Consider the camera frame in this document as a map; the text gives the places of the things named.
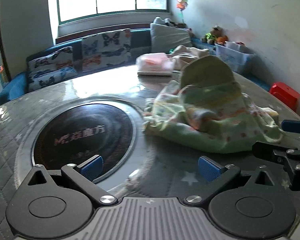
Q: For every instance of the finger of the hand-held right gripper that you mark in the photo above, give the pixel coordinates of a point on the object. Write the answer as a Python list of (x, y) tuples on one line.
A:
[(267, 152), (293, 126)]

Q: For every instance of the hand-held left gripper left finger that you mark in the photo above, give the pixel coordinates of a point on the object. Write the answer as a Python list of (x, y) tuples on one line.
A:
[(92, 168)]

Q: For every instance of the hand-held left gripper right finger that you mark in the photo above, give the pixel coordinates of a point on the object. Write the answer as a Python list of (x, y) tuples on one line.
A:
[(208, 169)]

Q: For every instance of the green patterned fleece garment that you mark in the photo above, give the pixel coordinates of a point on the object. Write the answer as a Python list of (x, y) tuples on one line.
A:
[(215, 130)]

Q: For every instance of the red plastic stool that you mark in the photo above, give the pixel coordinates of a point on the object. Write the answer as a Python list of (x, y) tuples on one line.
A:
[(285, 93)]

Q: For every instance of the round black induction cooktop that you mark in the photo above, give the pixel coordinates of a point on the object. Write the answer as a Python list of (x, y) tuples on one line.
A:
[(77, 135)]

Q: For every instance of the clear plastic storage box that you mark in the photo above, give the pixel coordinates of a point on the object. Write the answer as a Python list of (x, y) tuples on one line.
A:
[(233, 57)]

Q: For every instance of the white small container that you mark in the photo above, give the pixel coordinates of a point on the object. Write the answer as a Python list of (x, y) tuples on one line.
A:
[(232, 45)]

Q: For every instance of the small butterfly print cushion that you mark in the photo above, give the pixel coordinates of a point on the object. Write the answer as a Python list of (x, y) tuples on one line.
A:
[(50, 67)]

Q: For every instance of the orange plush toy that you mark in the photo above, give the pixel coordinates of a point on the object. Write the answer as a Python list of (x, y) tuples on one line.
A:
[(222, 40)]

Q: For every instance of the blue sofa bench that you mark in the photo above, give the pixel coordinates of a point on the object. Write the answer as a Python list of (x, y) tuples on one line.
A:
[(12, 87)]

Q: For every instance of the beige cloth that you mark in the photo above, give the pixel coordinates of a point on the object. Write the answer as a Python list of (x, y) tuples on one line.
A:
[(190, 53)]

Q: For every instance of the large butterfly print cushion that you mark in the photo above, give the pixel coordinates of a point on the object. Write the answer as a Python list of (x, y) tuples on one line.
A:
[(105, 50)]

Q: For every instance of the pink tissue pack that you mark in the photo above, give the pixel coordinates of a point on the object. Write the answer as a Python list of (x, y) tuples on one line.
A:
[(152, 61)]

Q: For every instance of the brown teddy bear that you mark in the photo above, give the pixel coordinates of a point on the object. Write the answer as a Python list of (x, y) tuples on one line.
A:
[(212, 35)]

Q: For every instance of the grey pillow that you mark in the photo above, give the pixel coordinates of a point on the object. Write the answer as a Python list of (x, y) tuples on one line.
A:
[(168, 37)]

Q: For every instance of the black and white plush toy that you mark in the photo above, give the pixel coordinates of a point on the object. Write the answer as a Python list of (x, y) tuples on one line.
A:
[(168, 22)]

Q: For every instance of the colourful pinwheel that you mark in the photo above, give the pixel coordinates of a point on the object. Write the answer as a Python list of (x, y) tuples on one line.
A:
[(182, 5)]

